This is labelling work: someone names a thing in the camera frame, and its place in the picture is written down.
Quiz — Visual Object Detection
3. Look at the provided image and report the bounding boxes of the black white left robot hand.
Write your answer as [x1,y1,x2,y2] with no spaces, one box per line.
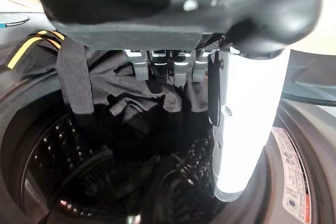
[25,0,332,202]

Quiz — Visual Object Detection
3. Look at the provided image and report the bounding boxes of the black garment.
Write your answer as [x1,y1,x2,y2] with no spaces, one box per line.
[0,29,214,162]

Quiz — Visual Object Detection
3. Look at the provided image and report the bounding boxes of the dark grey washing machine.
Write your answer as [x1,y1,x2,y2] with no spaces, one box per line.
[0,11,336,224]

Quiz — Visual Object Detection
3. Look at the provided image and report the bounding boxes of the grey curved warning label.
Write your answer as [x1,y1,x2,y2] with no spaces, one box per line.
[271,126,316,224]

